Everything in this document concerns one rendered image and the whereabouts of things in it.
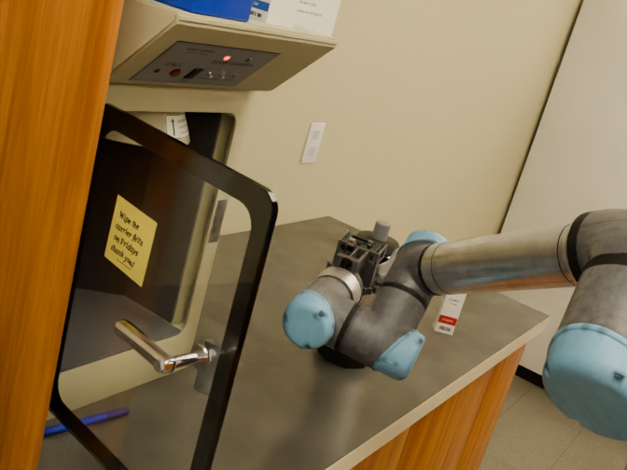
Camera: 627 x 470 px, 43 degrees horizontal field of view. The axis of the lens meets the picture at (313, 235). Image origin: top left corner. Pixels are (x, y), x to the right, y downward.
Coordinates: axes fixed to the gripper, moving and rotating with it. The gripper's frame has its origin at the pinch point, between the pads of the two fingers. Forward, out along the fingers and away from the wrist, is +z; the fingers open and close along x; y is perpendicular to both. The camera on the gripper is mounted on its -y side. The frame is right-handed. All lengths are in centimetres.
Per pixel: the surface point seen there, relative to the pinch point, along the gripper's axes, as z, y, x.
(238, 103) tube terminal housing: -26.0, 26.7, 20.0
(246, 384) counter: -24.7, -17.9, 9.5
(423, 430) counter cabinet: 7.7, -34.2, -18.1
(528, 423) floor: 194, -132, -52
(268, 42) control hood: -38, 39, 13
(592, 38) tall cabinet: 257, 28, -21
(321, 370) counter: -10.0, -19.3, 1.3
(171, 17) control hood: -55, 41, 17
